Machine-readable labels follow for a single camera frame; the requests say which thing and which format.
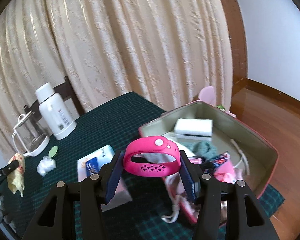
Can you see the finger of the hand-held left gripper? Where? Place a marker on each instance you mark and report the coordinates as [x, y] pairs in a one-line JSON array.
[[11, 166]]

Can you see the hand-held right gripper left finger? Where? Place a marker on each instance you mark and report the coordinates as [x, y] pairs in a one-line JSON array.
[[115, 177]]

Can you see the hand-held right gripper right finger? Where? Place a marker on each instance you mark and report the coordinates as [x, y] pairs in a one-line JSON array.
[[188, 177]]

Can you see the pale yellow cloth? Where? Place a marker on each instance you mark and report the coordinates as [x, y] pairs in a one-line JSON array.
[[16, 180]]

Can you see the teal knit sock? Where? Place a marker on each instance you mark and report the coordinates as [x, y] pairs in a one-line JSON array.
[[205, 150]]

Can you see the pink silicone wristband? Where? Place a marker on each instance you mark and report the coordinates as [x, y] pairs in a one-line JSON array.
[[150, 170]]

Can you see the white cloth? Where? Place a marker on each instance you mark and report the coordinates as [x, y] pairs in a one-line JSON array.
[[155, 158]]

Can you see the pink storage box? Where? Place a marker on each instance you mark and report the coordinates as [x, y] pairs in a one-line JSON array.
[[252, 140]]

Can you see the person's left hand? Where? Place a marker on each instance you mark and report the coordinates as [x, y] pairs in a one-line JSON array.
[[0, 207]]

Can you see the white and blue tissue pack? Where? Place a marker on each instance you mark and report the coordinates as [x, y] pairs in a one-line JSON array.
[[95, 160]]

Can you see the white crinkled plastic ball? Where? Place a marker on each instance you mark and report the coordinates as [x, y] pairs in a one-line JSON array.
[[47, 166]]

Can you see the white sponge block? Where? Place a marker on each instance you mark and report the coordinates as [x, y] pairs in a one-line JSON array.
[[192, 127]]

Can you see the green plaid tablecloth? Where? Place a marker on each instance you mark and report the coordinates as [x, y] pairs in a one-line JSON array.
[[110, 120]]

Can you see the white thermos kettle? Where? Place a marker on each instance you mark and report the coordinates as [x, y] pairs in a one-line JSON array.
[[55, 117]]

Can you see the green bowl of toys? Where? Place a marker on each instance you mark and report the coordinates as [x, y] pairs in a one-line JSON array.
[[221, 107]]

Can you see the pink child chair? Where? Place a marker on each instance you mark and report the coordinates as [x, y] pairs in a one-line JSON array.
[[207, 93]]

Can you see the dark wooden chair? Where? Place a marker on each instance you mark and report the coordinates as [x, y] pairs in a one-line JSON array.
[[70, 92]]

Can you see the beige patterned curtain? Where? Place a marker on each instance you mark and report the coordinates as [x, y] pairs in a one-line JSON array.
[[127, 42]]

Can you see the brown wooden door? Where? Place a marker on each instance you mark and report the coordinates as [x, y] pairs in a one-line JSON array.
[[237, 42]]

